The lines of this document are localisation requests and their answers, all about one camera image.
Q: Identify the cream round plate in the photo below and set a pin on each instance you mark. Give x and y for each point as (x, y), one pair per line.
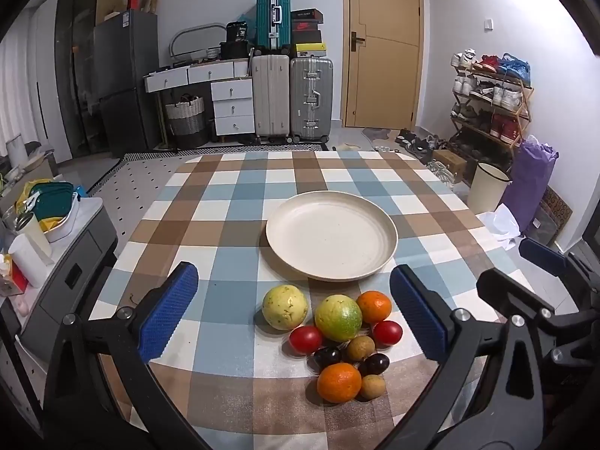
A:
(332, 236)

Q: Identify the red tomato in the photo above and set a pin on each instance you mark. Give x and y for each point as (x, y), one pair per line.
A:
(306, 340)
(387, 333)

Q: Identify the beige suitcase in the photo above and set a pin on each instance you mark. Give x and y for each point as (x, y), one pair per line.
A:
(271, 95)

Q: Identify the woven laundry basket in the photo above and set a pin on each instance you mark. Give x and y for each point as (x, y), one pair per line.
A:
(186, 122)

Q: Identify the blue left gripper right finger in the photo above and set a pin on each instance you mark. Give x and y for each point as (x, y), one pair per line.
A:
(428, 316)

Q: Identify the orange tangerine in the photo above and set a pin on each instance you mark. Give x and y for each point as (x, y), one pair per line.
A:
(339, 383)
(375, 307)

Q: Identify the teal suitcase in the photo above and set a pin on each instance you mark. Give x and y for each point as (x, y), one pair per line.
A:
(273, 24)

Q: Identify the dark plum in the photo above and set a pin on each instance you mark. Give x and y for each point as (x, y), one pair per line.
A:
(327, 356)
(375, 364)

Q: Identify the checkered tablecloth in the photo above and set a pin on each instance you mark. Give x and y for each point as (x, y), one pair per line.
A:
(230, 374)

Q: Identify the silver suitcase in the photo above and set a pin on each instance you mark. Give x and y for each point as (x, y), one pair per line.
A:
(311, 98)

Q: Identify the wooden shoe rack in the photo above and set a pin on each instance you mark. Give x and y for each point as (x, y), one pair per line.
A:
(491, 116)

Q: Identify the dark refrigerator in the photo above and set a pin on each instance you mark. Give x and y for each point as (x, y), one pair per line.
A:
(125, 51)

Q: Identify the green yellow guava fruit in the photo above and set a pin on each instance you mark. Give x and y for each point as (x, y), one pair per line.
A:
(338, 317)

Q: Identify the cream trash bin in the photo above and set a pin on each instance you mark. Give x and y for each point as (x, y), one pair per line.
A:
(487, 188)

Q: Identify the purple bag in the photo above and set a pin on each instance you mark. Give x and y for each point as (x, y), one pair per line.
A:
(530, 173)

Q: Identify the brown longan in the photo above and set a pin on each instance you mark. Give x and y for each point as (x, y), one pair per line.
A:
(373, 386)
(360, 348)

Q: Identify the white tray with cloths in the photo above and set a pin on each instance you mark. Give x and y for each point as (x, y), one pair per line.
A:
(53, 205)

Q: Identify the wooden door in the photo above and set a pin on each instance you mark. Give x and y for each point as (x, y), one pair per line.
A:
(382, 63)

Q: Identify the white drawer cabinet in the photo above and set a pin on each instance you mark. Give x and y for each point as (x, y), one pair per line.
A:
(231, 91)

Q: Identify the stacked shoe boxes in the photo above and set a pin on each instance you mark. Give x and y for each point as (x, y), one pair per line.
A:
(306, 37)

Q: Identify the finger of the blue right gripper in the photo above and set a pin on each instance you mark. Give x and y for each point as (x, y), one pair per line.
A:
(543, 257)
(507, 296)

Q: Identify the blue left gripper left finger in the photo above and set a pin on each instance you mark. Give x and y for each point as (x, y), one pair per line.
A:
(161, 310)

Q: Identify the grey side cabinet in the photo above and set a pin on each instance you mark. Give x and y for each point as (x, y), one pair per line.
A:
(77, 260)

